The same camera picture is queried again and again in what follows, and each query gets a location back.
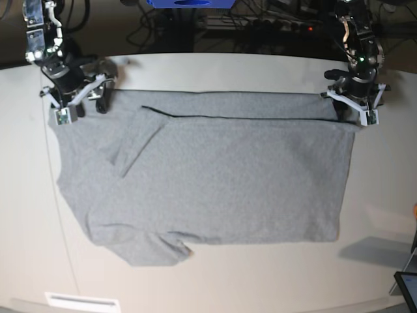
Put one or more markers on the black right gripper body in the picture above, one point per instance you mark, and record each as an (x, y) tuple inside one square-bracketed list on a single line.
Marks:
[(66, 73)]

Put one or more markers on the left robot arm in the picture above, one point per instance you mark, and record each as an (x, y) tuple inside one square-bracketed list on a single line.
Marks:
[(359, 42)]

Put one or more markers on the black power strip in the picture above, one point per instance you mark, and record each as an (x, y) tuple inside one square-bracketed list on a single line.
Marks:
[(240, 23)]

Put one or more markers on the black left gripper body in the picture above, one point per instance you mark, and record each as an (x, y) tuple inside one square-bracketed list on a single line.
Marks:
[(352, 87)]

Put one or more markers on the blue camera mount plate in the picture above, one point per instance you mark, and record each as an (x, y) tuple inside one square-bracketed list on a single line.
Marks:
[(191, 3)]

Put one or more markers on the grey T-shirt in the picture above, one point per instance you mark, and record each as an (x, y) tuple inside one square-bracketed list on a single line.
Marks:
[(163, 170)]

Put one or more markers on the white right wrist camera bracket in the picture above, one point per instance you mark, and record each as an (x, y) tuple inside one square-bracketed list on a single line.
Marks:
[(66, 114)]

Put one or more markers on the white label strip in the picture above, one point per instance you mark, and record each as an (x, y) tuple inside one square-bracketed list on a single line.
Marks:
[(57, 299)]

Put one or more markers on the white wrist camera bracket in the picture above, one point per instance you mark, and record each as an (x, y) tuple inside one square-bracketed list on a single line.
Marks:
[(66, 114), (366, 106)]

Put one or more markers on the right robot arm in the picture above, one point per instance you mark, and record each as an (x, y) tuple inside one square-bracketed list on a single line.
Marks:
[(47, 38)]

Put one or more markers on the black tablet with stand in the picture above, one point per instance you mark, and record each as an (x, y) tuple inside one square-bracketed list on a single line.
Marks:
[(405, 280)]

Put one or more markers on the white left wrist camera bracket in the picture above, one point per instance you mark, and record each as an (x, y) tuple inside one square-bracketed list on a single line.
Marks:
[(366, 106)]

